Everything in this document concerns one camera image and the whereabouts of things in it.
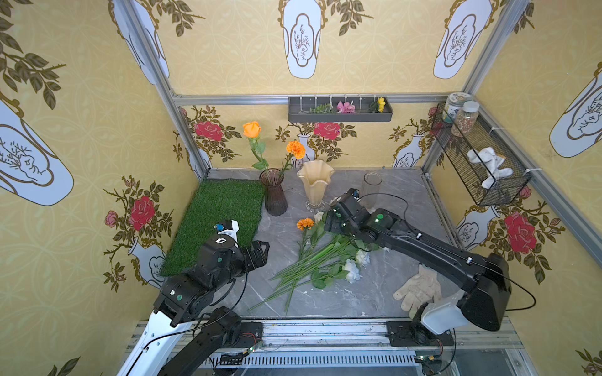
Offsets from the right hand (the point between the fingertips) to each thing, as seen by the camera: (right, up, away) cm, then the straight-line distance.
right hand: (338, 217), depth 81 cm
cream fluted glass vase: (-7, +16, +16) cm, 24 cm away
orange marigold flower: (-14, +24, 0) cm, 28 cm away
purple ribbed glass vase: (-24, +6, +14) cm, 28 cm away
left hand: (-28, -7, -12) cm, 31 cm away
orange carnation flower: (-11, -4, +14) cm, 18 cm away
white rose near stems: (+5, -20, 0) cm, 20 cm away
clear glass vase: (+14, +11, +9) cm, 20 cm away
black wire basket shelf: (+55, +9, -4) cm, 56 cm away
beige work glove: (+28, -25, 0) cm, 38 cm away
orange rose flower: (-31, +31, +4) cm, 44 cm away
